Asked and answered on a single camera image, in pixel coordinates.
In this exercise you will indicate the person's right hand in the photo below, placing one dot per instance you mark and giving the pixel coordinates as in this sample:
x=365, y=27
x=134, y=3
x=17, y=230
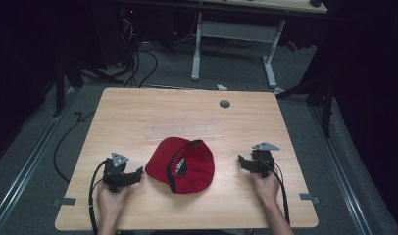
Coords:
x=267, y=189

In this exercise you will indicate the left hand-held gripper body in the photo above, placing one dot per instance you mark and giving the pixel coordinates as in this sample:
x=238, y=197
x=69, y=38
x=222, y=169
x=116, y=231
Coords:
x=114, y=173

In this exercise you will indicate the person's left hand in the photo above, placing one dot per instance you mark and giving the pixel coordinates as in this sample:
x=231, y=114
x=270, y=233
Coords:
x=109, y=202

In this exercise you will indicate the white-framed desk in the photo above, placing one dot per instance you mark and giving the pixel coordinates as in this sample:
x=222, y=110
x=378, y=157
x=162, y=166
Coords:
x=239, y=31

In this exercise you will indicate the grey tape piece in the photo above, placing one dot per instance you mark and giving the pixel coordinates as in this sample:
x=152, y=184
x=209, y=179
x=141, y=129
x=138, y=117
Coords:
x=64, y=201
x=308, y=197

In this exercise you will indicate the black computer mouse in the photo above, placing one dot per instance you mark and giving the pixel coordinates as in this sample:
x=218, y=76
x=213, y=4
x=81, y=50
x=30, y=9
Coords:
x=315, y=3

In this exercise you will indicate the white paper scrap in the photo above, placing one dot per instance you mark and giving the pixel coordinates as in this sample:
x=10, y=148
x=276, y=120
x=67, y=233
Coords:
x=222, y=87

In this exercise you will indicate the metal floor rail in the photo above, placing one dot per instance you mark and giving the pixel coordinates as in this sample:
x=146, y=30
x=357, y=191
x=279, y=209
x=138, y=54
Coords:
x=27, y=166
x=342, y=176

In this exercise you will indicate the red baseball cap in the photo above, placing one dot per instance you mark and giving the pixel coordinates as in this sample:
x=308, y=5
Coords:
x=195, y=169

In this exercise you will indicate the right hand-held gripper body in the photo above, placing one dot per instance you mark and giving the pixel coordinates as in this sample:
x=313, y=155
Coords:
x=264, y=160

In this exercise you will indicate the black stand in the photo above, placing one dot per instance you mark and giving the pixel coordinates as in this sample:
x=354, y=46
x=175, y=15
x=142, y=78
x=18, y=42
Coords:
x=59, y=91
x=326, y=107

